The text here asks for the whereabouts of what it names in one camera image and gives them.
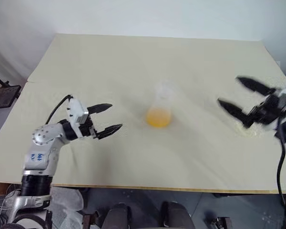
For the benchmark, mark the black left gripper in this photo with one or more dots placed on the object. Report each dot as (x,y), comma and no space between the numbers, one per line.
(89,128)

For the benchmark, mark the glass flask with orange liquid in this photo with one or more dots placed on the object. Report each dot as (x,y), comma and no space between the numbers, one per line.
(158,117)

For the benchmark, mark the dark rounded shape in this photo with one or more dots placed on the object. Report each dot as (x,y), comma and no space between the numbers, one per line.
(175,215)
(116,215)

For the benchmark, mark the black metal clamp part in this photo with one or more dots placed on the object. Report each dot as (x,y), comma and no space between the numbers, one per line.
(219,221)

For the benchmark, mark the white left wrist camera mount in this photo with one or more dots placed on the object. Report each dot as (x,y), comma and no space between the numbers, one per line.
(76,114)

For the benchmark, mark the crumpled clear plastic bag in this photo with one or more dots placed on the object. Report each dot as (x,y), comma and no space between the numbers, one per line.
(66,202)

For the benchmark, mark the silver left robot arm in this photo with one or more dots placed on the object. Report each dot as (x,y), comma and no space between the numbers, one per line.
(45,136)

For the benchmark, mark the black mesh panel stand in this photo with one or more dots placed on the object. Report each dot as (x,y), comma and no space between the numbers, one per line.
(2,95)

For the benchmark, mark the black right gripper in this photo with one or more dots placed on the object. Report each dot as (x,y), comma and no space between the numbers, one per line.
(267,112)

